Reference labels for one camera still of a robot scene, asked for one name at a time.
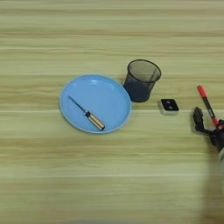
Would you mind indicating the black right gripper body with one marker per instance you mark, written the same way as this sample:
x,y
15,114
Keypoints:
x,y
218,138

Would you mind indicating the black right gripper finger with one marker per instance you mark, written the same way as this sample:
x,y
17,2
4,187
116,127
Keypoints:
x,y
198,117

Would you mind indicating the red black marker pen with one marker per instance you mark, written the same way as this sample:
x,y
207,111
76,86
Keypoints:
x,y
207,104

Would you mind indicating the small white black square box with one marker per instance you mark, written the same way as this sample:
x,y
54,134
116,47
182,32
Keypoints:
x,y
169,105

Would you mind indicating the black mesh pen cup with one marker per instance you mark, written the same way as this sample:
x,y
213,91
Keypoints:
x,y
139,89

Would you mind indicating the blue round plate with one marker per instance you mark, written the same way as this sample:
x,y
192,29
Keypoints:
x,y
108,99

